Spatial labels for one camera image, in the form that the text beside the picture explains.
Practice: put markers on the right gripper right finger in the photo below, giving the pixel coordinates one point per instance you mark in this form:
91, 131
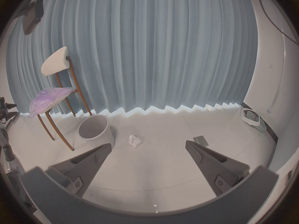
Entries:
217, 169

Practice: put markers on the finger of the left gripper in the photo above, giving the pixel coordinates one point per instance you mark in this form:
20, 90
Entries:
11, 114
11, 106

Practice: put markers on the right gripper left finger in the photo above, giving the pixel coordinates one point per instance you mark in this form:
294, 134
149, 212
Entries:
79, 169

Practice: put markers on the purple plastic bag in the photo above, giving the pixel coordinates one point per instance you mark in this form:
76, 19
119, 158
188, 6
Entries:
46, 99

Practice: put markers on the white trash bin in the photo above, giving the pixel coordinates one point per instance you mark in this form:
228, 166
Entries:
93, 127

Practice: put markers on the cream cushioned wooden chair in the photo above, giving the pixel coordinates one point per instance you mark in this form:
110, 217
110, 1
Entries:
55, 62

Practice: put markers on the crumpled white paper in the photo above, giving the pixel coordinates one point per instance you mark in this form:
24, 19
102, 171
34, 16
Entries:
134, 141

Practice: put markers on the white plastic tray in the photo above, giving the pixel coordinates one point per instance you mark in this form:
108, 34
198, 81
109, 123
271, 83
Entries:
251, 117

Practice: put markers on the blue-grey curtain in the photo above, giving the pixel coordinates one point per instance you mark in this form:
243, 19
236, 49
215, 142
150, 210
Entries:
151, 43

